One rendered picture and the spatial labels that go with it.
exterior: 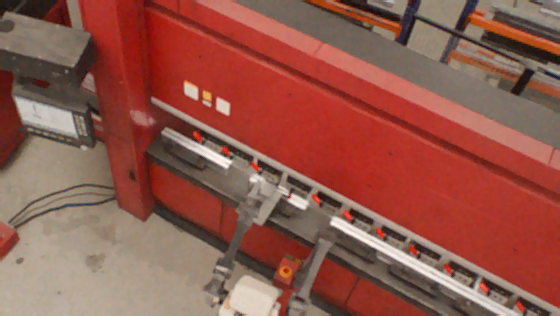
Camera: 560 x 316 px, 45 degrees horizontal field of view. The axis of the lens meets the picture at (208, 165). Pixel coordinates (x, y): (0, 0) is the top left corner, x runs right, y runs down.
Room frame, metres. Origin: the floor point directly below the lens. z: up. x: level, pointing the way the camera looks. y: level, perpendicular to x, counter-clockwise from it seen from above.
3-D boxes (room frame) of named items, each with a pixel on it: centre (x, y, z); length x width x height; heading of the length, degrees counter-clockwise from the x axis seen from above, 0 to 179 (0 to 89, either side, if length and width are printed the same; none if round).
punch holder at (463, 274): (1.54, -1.40, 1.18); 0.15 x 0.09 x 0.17; 60
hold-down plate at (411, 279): (1.57, -1.23, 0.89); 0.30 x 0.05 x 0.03; 60
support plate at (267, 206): (2.00, -0.32, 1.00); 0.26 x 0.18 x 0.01; 150
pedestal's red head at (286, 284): (1.64, -0.54, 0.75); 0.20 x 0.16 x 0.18; 66
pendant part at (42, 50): (2.40, 0.90, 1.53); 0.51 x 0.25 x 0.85; 74
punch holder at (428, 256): (1.64, -1.23, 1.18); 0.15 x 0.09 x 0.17; 60
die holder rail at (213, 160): (2.41, 0.08, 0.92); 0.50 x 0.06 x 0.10; 60
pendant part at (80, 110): (2.30, 0.88, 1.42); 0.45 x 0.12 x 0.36; 74
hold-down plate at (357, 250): (1.78, -0.88, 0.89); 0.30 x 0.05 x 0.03; 60
